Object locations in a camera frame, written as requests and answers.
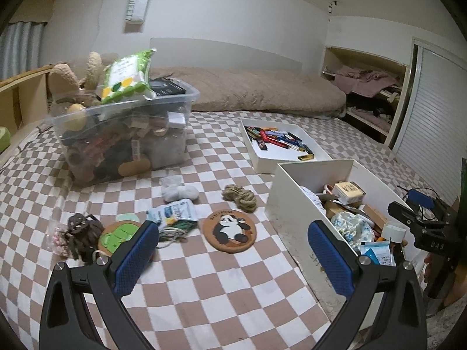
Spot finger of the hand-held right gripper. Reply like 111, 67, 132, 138
407, 189, 444, 214
387, 201, 427, 232

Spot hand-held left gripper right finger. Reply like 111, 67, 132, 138
307, 220, 429, 350

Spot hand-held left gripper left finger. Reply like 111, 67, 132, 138
38, 220, 161, 350

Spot white medicine sachet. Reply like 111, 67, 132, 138
372, 242, 396, 267

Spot deep white box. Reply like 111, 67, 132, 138
264, 159, 418, 323

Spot person's right hand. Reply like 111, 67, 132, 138
443, 259, 467, 305

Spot white tape roll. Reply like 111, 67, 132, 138
381, 223, 406, 243

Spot green elephant coaster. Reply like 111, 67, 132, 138
98, 220, 144, 258

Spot crumpled floral packet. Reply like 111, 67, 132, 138
331, 211, 376, 250

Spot brown hair claw clip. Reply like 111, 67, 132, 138
67, 213, 104, 263

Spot small cream carton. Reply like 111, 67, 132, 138
333, 181, 366, 205

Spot blue and white wipe packet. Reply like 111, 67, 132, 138
147, 199, 198, 227

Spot small bag of pink beads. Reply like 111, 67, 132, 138
47, 220, 74, 258

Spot white slatted door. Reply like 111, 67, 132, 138
392, 38, 467, 205

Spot brown checkered bed sheet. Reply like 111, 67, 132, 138
0, 109, 438, 350

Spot panda coaster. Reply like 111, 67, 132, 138
202, 209, 257, 253

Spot shallow white tray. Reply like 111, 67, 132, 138
240, 118, 332, 174

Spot clear plastic storage bin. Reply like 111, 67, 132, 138
49, 82, 201, 186

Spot pile of colourful batteries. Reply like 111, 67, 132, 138
244, 126, 315, 162

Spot pink clothes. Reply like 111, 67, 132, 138
334, 66, 398, 95

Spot yellow ball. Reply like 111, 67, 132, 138
66, 104, 86, 130

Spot black box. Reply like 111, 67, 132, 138
149, 78, 185, 96

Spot beige quilt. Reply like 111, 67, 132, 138
67, 53, 347, 117

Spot green dotted snack bag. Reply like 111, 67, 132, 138
99, 48, 158, 104

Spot beige fluffy slipper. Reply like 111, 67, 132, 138
47, 51, 103, 97

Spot wooden bedside shelf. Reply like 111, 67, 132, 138
0, 65, 53, 154

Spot grey curtain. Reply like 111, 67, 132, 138
0, 21, 48, 81

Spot hanging white paper bag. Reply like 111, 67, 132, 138
125, 0, 152, 24

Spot beige cartoon valance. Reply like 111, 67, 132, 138
7, 0, 59, 24

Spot white charger with cable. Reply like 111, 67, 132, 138
158, 220, 194, 249

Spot cream wall shelf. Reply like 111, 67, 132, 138
321, 45, 411, 144

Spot jute rope bundle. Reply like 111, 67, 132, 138
222, 185, 258, 214

